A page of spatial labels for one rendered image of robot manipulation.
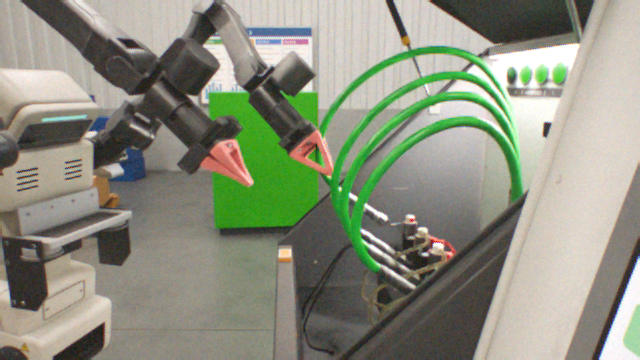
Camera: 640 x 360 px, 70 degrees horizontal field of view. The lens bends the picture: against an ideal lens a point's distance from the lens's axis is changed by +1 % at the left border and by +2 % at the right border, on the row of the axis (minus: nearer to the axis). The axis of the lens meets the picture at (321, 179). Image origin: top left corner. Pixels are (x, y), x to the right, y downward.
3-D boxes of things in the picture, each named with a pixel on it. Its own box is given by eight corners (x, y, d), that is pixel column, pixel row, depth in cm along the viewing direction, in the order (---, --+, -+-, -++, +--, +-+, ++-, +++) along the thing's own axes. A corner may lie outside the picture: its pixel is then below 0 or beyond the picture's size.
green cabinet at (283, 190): (309, 208, 509) (309, 91, 483) (318, 233, 425) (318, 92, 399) (223, 211, 498) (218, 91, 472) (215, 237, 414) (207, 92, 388)
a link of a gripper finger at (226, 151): (253, 178, 66) (208, 133, 66) (223, 210, 68) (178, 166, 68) (267, 170, 73) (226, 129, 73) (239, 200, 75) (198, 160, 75)
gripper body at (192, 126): (226, 125, 66) (190, 89, 66) (184, 174, 68) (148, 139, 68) (242, 122, 72) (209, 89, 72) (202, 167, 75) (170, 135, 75)
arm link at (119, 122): (226, 16, 129) (198, -10, 122) (248, 20, 118) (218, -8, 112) (135, 147, 127) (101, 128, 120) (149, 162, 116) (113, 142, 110)
